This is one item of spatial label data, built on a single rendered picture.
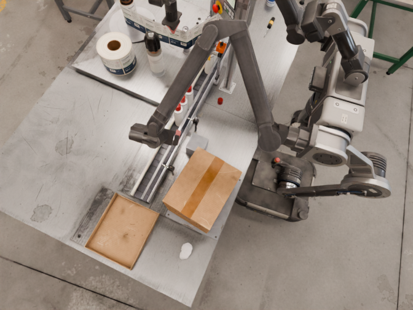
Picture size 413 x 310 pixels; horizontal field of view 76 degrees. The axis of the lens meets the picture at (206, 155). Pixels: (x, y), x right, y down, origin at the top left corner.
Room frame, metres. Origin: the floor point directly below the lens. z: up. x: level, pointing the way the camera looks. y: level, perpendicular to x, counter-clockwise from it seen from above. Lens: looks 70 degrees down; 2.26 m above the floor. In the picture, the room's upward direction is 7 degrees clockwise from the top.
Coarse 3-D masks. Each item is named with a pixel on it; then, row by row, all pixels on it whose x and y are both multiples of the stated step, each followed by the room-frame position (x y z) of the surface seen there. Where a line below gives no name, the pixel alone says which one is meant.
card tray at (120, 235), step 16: (112, 208) 0.14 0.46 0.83; (128, 208) 0.15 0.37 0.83; (144, 208) 0.17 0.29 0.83; (112, 224) 0.06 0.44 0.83; (128, 224) 0.07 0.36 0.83; (144, 224) 0.08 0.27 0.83; (96, 240) -0.03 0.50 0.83; (112, 240) -0.02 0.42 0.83; (128, 240) -0.01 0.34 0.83; (144, 240) 0.00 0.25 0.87; (112, 256) -0.09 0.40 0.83; (128, 256) -0.08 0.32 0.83
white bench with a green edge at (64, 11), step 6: (54, 0) 2.11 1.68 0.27; (60, 0) 2.13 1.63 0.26; (96, 0) 2.25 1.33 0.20; (102, 0) 2.30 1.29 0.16; (108, 0) 1.98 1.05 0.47; (60, 6) 2.10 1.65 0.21; (66, 6) 2.12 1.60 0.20; (96, 6) 2.19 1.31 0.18; (108, 6) 1.98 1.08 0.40; (66, 12) 2.12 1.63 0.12; (72, 12) 2.09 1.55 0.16; (78, 12) 2.07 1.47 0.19; (84, 12) 2.07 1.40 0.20; (90, 12) 2.08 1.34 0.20; (66, 18) 2.10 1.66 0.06; (96, 18) 2.03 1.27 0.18; (102, 18) 2.03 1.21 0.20
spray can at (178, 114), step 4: (180, 104) 0.67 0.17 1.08; (176, 108) 0.65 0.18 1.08; (180, 108) 0.66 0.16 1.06; (176, 112) 0.65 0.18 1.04; (180, 112) 0.65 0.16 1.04; (176, 116) 0.64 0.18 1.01; (180, 116) 0.65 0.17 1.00; (176, 120) 0.64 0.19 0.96; (180, 120) 0.65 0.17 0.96; (176, 124) 0.65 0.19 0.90; (180, 124) 0.64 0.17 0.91
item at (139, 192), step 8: (216, 64) 1.11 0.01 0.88; (200, 80) 0.98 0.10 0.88; (208, 80) 0.98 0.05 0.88; (200, 96) 0.86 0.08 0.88; (192, 112) 0.75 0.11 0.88; (176, 128) 0.63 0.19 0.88; (184, 128) 0.64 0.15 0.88; (160, 152) 0.47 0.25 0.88; (160, 160) 0.43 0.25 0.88; (152, 168) 0.38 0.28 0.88; (160, 168) 0.38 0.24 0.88; (144, 176) 0.33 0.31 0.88; (144, 184) 0.28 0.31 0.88; (152, 184) 0.29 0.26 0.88; (136, 192) 0.24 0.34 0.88; (144, 200) 0.20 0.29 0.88
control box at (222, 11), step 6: (216, 0) 1.10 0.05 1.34; (222, 0) 1.06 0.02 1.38; (252, 0) 1.02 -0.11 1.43; (222, 6) 1.06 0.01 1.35; (252, 6) 1.02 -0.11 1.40; (222, 12) 1.05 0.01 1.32; (234, 12) 0.99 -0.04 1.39; (252, 12) 1.03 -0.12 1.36; (222, 18) 1.05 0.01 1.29; (228, 18) 1.01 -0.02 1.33; (234, 18) 0.98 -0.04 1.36
